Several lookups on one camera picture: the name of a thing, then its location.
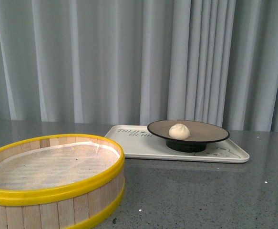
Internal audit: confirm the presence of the white steamed bun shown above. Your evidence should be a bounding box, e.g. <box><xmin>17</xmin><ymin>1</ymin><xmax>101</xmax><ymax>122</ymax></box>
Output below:
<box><xmin>169</xmin><ymin>123</ymin><xmax>191</xmax><ymax>140</ymax></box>

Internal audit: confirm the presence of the beige plate with black rim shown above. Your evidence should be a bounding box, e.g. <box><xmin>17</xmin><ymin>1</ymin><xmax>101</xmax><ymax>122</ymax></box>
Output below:
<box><xmin>147</xmin><ymin>120</ymin><xmax>230</xmax><ymax>153</ymax></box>

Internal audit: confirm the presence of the cream rectangular serving tray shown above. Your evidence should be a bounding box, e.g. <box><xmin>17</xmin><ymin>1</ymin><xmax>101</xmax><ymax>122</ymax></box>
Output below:
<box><xmin>105</xmin><ymin>125</ymin><xmax>250</xmax><ymax>164</ymax></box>

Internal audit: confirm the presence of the grey pleated curtain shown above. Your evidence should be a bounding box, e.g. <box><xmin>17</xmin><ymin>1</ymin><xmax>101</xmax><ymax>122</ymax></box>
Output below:
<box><xmin>0</xmin><ymin>0</ymin><xmax>278</xmax><ymax>132</ymax></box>

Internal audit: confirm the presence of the white steamer liner cloth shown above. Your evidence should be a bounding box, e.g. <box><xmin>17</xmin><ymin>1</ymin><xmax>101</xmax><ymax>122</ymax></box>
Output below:
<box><xmin>0</xmin><ymin>142</ymin><xmax>120</xmax><ymax>190</ymax></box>

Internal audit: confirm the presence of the yellow rimmed bamboo steamer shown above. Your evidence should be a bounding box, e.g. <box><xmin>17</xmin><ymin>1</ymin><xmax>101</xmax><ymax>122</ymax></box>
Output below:
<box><xmin>0</xmin><ymin>134</ymin><xmax>125</xmax><ymax>229</ymax></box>

